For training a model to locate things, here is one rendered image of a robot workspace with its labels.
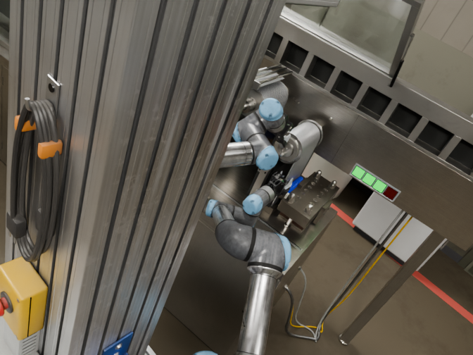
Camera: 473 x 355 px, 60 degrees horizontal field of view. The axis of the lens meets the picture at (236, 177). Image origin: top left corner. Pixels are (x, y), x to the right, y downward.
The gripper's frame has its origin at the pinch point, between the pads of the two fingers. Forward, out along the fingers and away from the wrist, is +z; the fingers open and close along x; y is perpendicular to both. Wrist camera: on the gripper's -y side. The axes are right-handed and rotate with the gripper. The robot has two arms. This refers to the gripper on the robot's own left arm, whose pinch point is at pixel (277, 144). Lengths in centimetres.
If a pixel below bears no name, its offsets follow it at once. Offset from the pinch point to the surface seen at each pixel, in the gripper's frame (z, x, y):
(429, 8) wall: 175, 12, 204
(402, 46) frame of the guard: -6, -18, 58
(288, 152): 16.7, -1.7, 2.9
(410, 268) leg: 85, -80, 0
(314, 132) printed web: 29.3, -3.5, 20.4
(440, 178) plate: 35, -62, 35
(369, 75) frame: 19, -10, 54
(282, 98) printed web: 24.7, 18.2, 24.6
